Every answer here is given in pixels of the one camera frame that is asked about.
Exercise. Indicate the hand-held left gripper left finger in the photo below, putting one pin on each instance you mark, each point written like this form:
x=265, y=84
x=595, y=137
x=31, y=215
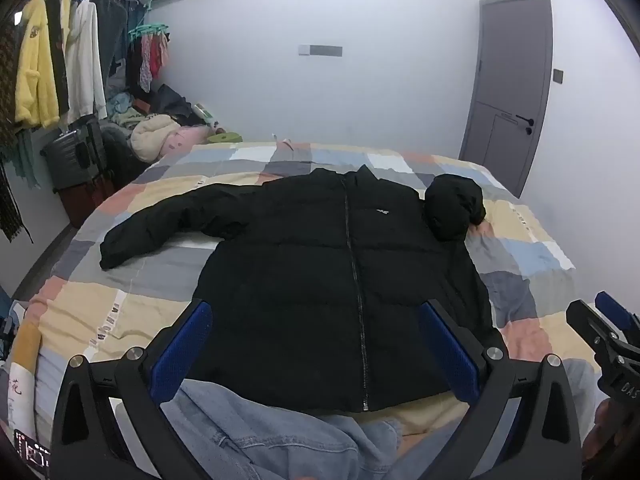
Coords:
x=182, y=355

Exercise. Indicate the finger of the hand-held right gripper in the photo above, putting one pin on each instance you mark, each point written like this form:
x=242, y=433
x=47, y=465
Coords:
x=612, y=307
x=582, y=317

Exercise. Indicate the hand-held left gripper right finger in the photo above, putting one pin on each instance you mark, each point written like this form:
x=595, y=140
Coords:
x=450, y=355

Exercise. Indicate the black puffer jacket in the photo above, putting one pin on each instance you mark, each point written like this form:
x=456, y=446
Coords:
x=300, y=285

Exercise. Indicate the black clothes pile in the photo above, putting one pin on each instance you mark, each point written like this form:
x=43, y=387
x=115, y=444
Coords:
x=172, y=102

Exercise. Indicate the pile of colourful clothes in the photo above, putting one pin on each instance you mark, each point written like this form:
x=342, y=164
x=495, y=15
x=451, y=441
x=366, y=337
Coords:
x=150, y=55

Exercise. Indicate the grey trouser leg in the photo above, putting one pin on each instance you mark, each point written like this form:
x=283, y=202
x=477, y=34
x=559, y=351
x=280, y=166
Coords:
x=580, y=380

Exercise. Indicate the bed with patchwork cover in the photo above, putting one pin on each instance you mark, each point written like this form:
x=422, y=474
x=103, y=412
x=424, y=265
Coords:
x=150, y=280

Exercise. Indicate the light blue denim garment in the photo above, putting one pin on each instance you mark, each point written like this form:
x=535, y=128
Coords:
x=260, y=440

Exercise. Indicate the phone screen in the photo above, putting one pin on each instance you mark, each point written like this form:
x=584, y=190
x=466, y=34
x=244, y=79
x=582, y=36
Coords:
x=30, y=447

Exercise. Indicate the dark red suitcase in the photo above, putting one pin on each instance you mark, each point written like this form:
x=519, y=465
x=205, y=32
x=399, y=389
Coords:
x=85, y=202

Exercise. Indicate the pink pillow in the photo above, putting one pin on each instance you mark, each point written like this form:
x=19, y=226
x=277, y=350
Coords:
x=187, y=137

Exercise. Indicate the cream fleece bundle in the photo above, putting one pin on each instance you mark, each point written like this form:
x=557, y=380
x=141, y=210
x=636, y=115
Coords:
x=150, y=137

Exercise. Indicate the green plush item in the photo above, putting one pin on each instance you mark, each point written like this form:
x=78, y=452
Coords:
x=225, y=136

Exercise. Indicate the black suitcase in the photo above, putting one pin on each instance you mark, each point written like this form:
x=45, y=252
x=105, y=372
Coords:
x=70, y=155

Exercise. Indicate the grey door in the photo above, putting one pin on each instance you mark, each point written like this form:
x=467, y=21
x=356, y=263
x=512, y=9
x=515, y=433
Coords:
x=505, y=85

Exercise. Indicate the teal hanging garment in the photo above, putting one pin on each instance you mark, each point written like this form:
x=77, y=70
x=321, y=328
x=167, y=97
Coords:
x=25, y=160

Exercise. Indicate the white hoodie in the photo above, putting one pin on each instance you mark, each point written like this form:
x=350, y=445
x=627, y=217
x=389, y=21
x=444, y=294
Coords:
x=85, y=60

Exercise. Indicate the black hanging garment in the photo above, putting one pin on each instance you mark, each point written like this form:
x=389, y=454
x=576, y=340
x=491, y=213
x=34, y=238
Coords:
x=59, y=60

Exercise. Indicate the yellow fleece jacket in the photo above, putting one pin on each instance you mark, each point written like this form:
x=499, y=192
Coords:
x=35, y=70

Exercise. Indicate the dark grey hanging jeans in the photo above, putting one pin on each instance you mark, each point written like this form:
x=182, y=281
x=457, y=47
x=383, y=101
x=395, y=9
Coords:
x=110, y=30

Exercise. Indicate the dark wall switch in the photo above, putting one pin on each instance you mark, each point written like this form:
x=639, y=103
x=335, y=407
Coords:
x=558, y=76

